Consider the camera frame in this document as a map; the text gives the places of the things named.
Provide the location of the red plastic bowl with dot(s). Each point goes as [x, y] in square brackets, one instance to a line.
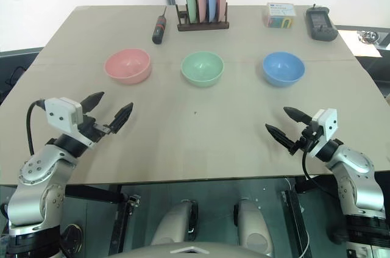
[128, 72]

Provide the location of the grey right robot leg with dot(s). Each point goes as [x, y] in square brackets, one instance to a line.
[254, 227]

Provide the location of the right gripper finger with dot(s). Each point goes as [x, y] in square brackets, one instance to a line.
[281, 136]
[297, 114]

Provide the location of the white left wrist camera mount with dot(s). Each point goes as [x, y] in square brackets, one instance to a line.
[62, 113]

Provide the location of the dark side table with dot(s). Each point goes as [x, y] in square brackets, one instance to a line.
[376, 69]

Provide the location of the dark wooden plate rack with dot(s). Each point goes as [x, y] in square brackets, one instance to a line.
[202, 25]

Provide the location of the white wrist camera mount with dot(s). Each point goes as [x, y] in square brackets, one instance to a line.
[329, 123]
[62, 113]

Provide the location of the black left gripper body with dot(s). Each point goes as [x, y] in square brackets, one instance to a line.
[90, 131]

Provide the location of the black remote controller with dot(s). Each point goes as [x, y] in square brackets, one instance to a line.
[321, 24]

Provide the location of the black round disc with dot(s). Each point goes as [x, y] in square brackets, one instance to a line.
[72, 238]

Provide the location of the grey robot torso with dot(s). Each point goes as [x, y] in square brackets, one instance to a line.
[189, 251]

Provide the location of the black table frame bar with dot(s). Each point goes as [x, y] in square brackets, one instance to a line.
[94, 193]

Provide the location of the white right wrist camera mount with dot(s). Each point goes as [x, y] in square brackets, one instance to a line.
[329, 123]

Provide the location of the grey left robot leg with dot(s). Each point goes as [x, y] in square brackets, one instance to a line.
[173, 224]

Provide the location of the colourful card box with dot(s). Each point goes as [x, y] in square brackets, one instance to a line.
[279, 15]

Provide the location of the blue plastic bowl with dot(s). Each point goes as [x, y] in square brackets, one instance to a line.
[284, 72]

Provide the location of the green plastic bowl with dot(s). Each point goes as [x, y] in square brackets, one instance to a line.
[202, 73]

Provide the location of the white paper sheet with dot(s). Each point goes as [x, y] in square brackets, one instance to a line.
[362, 46]

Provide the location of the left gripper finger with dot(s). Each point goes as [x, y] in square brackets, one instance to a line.
[91, 101]
[122, 117]

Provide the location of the black red screwdriver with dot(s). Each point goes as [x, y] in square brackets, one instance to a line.
[159, 29]

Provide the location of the grey robot leg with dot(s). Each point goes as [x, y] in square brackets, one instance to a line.
[173, 224]
[254, 227]

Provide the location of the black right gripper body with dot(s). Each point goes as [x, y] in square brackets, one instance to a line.
[307, 137]

